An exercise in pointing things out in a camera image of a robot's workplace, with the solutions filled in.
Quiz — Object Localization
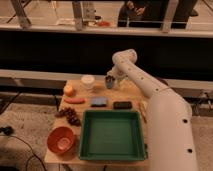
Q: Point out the blue cup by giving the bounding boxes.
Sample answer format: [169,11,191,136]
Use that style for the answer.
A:
[105,81,115,89]

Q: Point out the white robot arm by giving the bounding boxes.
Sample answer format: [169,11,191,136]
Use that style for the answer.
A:
[107,49,199,171]

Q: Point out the green plastic tray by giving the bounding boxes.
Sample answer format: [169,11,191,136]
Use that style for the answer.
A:
[79,110,147,161]

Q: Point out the white cup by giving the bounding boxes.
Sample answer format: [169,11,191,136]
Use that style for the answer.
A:
[81,75,95,90]

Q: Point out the blue sponge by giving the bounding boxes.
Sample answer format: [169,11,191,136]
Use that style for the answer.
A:
[90,97,107,107]

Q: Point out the black rectangular block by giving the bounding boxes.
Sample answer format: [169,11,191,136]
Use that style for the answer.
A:
[113,101,132,109]

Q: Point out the yellow banana toy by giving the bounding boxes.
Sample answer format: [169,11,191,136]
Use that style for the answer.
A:
[139,102,147,123]

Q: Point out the orange sausage toy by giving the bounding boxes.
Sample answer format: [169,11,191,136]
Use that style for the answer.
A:
[64,98,85,104]

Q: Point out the purple grape bunch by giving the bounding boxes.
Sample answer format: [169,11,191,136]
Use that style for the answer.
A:
[55,107,81,126]

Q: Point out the person in background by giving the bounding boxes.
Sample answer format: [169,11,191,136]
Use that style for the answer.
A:
[117,0,148,27]

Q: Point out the orange bowl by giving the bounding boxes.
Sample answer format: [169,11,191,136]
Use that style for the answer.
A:
[47,127,75,155]

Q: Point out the black floor cable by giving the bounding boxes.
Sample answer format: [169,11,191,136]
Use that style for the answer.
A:
[0,126,48,171]

